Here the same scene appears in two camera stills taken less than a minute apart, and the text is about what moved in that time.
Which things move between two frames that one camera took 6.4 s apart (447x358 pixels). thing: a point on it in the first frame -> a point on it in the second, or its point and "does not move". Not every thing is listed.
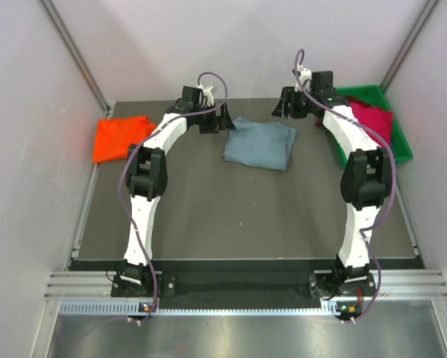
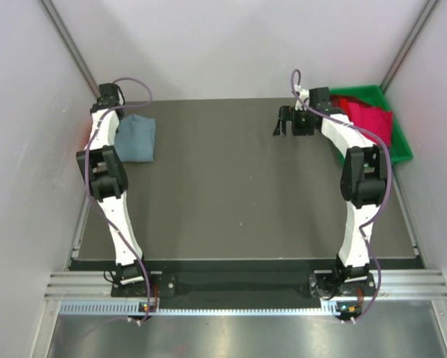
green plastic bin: [373, 95] does not move
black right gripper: [287, 97] -> [286, 113]
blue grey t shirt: [265, 144] -> [135, 139]
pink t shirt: [377, 120] does not move
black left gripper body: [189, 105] -> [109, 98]
